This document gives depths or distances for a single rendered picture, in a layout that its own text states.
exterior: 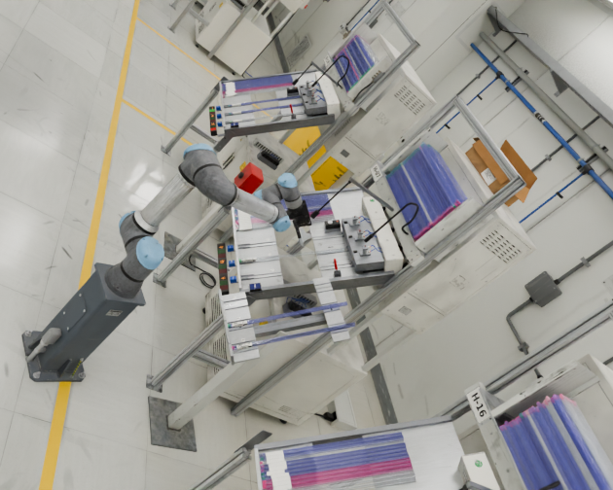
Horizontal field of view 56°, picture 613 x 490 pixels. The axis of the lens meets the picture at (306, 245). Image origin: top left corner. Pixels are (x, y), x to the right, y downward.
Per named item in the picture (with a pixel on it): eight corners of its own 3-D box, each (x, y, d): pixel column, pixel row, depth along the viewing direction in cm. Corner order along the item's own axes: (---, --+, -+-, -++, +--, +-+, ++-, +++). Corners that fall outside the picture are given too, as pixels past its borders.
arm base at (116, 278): (109, 296, 226) (124, 281, 222) (100, 265, 233) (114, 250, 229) (141, 300, 237) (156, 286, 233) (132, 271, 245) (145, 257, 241)
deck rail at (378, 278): (240, 301, 263) (239, 293, 259) (240, 298, 265) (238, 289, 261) (393, 283, 271) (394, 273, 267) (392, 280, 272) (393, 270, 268)
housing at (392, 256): (383, 282, 272) (386, 260, 263) (360, 218, 309) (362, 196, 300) (401, 280, 273) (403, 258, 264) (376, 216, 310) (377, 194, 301)
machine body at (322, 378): (199, 397, 305) (277, 331, 280) (198, 300, 357) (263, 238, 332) (291, 431, 340) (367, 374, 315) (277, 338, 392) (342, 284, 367)
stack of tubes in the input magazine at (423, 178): (414, 239, 260) (460, 200, 249) (384, 175, 298) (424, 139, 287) (430, 252, 266) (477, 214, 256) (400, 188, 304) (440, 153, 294)
